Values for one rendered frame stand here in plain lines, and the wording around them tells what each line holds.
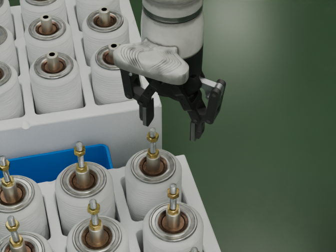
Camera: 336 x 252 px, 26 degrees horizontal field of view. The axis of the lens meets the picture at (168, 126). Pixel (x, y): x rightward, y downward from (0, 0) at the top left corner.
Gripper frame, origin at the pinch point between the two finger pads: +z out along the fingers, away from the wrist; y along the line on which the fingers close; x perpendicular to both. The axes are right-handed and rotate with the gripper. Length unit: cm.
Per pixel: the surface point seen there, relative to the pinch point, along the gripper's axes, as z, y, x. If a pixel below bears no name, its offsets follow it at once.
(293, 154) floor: 47, -9, -45
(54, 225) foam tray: 29.1, 19.7, 3.8
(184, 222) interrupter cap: 21.9, -2.0, -0.8
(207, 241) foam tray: 29.0, -5.0, -3.8
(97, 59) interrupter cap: 21.7, 28.6, -29.6
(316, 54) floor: 47, -4, -79
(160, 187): 22.3, 4.5, -5.9
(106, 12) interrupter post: 19, 32, -40
